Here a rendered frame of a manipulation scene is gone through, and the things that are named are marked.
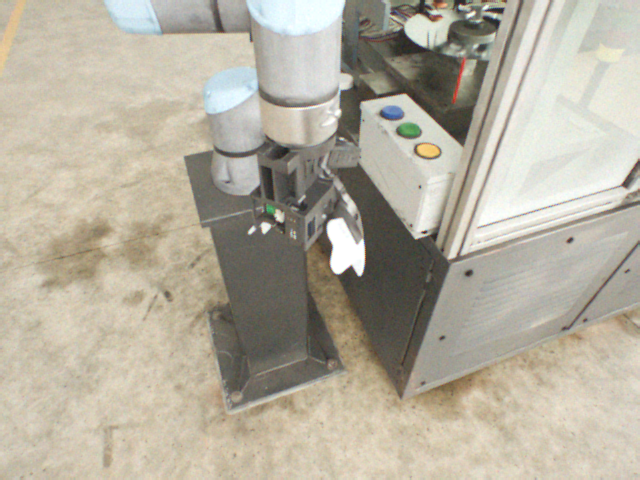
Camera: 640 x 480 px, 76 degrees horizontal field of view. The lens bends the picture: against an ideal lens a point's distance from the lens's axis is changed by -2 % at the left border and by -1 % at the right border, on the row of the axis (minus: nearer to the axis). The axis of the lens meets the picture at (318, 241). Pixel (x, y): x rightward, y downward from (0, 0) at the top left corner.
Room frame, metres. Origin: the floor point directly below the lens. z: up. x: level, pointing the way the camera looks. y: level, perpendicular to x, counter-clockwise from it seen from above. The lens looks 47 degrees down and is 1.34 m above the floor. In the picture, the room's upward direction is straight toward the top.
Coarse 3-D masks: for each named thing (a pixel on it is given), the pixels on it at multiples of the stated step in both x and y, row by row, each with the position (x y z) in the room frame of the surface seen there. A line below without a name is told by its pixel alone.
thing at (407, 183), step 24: (384, 120) 0.75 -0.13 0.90; (408, 120) 0.75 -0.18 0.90; (432, 120) 0.75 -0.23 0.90; (360, 144) 0.81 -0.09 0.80; (384, 144) 0.71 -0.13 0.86; (408, 144) 0.66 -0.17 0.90; (456, 144) 0.66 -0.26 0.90; (384, 168) 0.70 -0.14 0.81; (408, 168) 0.62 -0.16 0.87; (432, 168) 0.59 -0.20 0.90; (456, 168) 0.59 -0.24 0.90; (384, 192) 0.69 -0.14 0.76; (408, 192) 0.61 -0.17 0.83; (432, 192) 0.57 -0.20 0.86; (408, 216) 0.59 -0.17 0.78; (432, 216) 0.57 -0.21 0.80
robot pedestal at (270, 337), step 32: (192, 160) 0.82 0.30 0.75; (224, 192) 0.70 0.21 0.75; (224, 224) 0.64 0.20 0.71; (224, 256) 0.63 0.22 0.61; (256, 256) 0.66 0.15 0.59; (288, 256) 0.69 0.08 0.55; (256, 288) 0.65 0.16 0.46; (288, 288) 0.68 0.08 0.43; (224, 320) 0.84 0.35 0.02; (256, 320) 0.65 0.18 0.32; (288, 320) 0.68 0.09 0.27; (320, 320) 0.85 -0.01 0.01; (224, 352) 0.71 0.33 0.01; (256, 352) 0.64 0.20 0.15; (288, 352) 0.68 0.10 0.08; (320, 352) 0.68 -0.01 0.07; (224, 384) 0.60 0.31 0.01; (256, 384) 0.60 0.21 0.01; (288, 384) 0.60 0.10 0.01
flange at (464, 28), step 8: (456, 24) 1.09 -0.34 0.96; (464, 24) 1.08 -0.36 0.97; (472, 24) 1.06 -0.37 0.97; (480, 24) 1.06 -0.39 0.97; (488, 24) 1.10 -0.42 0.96; (456, 32) 1.05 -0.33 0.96; (464, 32) 1.04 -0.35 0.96; (472, 32) 1.04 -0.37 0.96; (480, 32) 1.04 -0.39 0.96; (488, 32) 1.04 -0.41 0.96
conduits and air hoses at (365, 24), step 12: (480, 0) 1.33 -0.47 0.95; (492, 0) 1.34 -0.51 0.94; (360, 12) 1.38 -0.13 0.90; (396, 12) 1.31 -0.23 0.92; (408, 12) 1.34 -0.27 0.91; (360, 24) 1.42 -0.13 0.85; (372, 24) 1.42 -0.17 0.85; (396, 24) 1.28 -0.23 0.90; (384, 36) 1.48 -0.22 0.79; (396, 36) 1.45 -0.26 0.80
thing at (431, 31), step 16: (416, 16) 1.18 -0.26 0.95; (432, 16) 1.18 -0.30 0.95; (448, 16) 1.18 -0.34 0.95; (496, 16) 1.18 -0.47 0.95; (416, 32) 1.07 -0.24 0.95; (432, 32) 1.07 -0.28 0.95; (448, 32) 1.07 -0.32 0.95; (496, 32) 1.07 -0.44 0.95; (432, 48) 0.97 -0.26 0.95; (448, 48) 0.97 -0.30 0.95; (464, 48) 0.97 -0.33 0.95; (480, 48) 0.97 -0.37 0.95
